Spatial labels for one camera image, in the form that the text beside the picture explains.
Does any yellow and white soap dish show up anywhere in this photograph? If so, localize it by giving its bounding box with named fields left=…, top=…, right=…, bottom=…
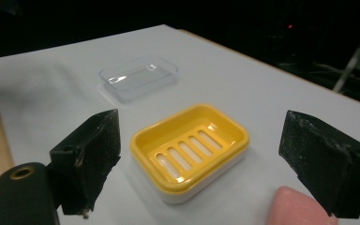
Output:
left=129, top=103, right=251, bottom=206

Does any clear plastic soap dish lid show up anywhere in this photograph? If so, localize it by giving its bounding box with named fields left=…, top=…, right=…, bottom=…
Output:
left=97, top=54, right=180, bottom=103

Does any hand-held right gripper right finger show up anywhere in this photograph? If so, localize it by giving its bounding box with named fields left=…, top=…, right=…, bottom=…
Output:
left=277, top=110, right=360, bottom=219

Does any metal stand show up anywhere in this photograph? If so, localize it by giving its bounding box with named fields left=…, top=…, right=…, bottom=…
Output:
left=332, top=18, right=360, bottom=94

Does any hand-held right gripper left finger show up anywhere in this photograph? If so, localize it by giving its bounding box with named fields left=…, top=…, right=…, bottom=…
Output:
left=48, top=108, right=122, bottom=219

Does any pink soap bar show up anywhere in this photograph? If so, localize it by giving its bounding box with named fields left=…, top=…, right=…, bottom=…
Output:
left=265, top=185, right=339, bottom=225

